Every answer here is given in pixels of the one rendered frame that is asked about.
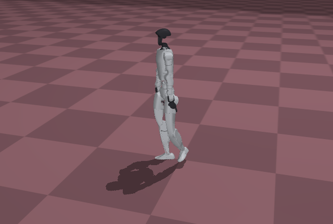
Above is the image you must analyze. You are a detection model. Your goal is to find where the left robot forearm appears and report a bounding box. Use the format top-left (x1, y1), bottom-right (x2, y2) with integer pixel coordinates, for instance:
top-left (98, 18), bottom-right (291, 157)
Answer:
top-left (166, 74), bottom-right (174, 101)

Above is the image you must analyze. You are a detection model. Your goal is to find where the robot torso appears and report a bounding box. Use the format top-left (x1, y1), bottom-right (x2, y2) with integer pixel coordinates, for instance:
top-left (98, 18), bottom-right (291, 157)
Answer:
top-left (156, 46), bottom-right (174, 99)

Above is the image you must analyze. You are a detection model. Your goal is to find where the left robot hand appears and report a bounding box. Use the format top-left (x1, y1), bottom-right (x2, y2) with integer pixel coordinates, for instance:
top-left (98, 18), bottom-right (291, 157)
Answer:
top-left (168, 96), bottom-right (177, 112)

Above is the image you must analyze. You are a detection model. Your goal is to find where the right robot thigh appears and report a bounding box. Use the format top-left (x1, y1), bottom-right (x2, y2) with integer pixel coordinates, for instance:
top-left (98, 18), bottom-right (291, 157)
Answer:
top-left (153, 91), bottom-right (167, 131)

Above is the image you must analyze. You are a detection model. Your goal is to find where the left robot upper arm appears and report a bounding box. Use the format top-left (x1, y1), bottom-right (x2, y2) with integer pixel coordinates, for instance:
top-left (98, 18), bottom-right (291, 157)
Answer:
top-left (163, 52), bottom-right (173, 81)

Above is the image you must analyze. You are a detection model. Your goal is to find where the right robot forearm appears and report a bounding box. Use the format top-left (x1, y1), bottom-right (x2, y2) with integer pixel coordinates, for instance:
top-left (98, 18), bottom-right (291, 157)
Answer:
top-left (155, 73), bottom-right (161, 92)

